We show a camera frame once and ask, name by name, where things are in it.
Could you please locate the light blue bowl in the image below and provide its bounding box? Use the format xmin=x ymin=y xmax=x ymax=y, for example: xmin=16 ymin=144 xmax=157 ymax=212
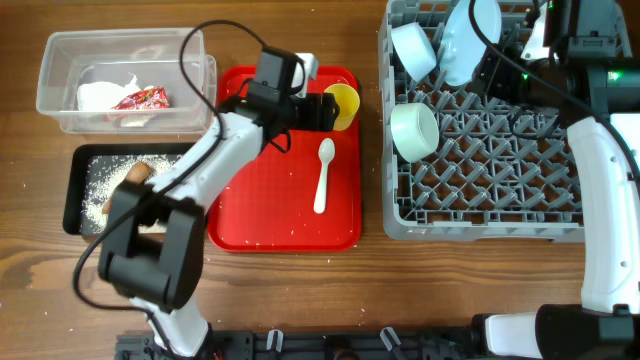
xmin=391 ymin=22 xmax=437 ymax=82

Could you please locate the light green bowl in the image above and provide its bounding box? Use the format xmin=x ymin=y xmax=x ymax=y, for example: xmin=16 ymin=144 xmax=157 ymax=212
xmin=390 ymin=103 xmax=440 ymax=162

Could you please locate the red serving tray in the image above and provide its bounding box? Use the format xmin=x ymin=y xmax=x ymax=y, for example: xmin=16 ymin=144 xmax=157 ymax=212
xmin=207 ymin=64 xmax=363 ymax=253

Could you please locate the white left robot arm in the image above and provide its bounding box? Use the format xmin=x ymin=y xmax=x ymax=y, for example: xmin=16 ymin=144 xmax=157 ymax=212
xmin=98 ymin=47 xmax=339 ymax=359

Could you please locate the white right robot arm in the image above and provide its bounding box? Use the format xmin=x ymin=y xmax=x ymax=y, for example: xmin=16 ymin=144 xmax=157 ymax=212
xmin=474 ymin=1 xmax=639 ymax=359

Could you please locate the grey dishwasher rack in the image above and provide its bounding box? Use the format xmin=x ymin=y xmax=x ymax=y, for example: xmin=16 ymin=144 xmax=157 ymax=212
xmin=378 ymin=0 xmax=584 ymax=243

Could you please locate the clear plastic waste bin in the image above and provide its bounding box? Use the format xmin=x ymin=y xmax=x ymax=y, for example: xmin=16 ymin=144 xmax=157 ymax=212
xmin=36 ymin=28 xmax=217 ymax=134

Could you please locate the black waste tray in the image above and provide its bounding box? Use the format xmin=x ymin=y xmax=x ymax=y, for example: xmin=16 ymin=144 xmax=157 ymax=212
xmin=62 ymin=142 xmax=192 ymax=238

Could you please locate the yellow plastic cup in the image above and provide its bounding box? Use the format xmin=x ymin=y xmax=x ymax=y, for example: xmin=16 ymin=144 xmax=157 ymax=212
xmin=324 ymin=83 xmax=360 ymax=131

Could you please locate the light blue plate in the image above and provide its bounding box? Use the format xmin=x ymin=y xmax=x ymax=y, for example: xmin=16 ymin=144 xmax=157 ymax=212
xmin=439 ymin=0 xmax=502 ymax=87

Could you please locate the white rice pile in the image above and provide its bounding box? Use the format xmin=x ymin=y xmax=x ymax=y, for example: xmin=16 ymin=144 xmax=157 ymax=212
xmin=80 ymin=154 xmax=182 ymax=236

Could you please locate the white crumpled paper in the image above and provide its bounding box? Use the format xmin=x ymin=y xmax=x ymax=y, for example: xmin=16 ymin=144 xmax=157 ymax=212
xmin=77 ymin=76 xmax=151 ymax=127

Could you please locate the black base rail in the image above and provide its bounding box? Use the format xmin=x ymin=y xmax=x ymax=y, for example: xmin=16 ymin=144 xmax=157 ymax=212
xmin=115 ymin=327 xmax=557 ymax=360

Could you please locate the white plastic spoon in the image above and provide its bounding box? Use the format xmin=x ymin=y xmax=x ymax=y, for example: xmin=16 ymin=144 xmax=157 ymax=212
xmin=313 ymin=138 xmax=335 ymax=214

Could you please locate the red and white wrapper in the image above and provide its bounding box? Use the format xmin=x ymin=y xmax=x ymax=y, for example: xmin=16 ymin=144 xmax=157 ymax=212
xmin=112 ymin=87 xmax=170 ymax=110

